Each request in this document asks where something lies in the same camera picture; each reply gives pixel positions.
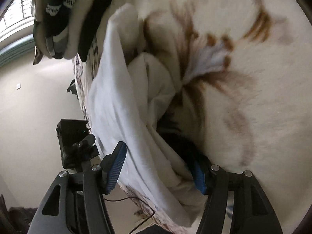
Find white t-shirt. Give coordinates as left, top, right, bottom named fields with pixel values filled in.
left=87, top=4, right=206, bottom=232

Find cream folded garment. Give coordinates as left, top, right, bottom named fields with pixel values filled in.
left=31, top=0, right=94, bottom=60

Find grey striped folded garment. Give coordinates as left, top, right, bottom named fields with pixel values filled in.
left=33, top=20, right=63, bottom=65

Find green striped curtain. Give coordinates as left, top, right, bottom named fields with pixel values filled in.
left=0, top=34, right=34, bottom=66

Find black patterned socks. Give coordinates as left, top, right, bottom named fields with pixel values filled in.
left=45, top=0, right=76, bottom=37

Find black folded garment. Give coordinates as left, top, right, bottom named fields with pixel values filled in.
left=78, top=0, right=112, bottom=62

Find floral fleece bed blanket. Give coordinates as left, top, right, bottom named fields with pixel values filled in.
left=73, top=0, right=311, bottom=233

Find black cable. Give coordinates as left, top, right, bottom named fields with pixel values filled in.
left=103, top=195, right=156, bottom=234

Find window with white frame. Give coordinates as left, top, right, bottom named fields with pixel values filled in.
left=1, top=0, right=34, bottom=42

